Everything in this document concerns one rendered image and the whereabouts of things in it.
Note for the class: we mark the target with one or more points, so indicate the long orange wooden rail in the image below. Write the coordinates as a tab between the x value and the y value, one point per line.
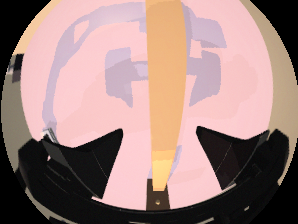
165	28

